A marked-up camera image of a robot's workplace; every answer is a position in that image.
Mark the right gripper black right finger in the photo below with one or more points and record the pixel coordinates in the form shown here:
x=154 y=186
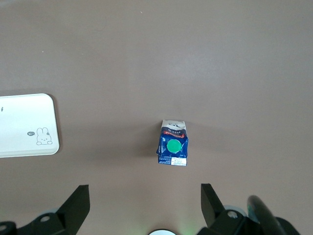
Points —
x=215 y=220

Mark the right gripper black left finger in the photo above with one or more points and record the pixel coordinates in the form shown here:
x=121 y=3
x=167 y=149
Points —
x=73 y=210

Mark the blue white milk carton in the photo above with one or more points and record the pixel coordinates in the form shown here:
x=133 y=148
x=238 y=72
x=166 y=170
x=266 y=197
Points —
x=172 y=146

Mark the cream rabbit print tray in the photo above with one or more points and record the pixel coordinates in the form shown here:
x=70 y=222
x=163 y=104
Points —
x=24 y=122

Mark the brown table mat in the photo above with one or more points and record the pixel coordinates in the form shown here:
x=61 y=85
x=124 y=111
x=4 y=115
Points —
x=156 y=73

